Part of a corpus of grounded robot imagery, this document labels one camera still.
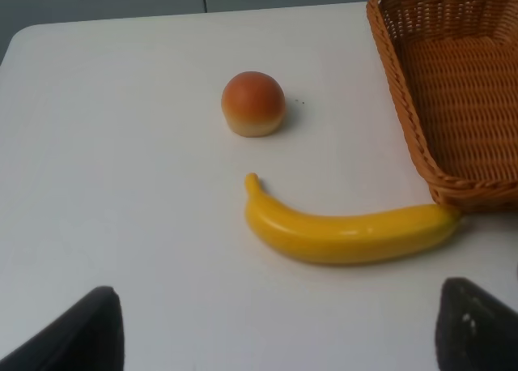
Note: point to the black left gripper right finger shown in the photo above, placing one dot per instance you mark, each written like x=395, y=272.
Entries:
x=474, y=330

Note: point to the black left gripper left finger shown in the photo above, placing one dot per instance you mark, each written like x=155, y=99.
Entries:
x=88, y=336

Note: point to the brown wicker basket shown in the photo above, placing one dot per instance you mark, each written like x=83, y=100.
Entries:
x=451, y=67

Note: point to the yellow banana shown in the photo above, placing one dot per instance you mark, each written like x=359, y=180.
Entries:
x=346, y=240

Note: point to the round bread bun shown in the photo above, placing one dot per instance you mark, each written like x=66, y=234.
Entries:
x=253, y=104

